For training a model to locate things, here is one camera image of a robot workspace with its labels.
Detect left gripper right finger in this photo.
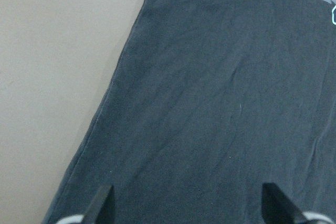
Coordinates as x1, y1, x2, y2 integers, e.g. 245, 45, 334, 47
262, 183, 308, 224

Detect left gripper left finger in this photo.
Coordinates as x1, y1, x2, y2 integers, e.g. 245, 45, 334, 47
81, 185, 115, 224

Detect black graphic t-shirt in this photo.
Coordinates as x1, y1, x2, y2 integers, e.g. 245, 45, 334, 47
44, 0, 335, 223

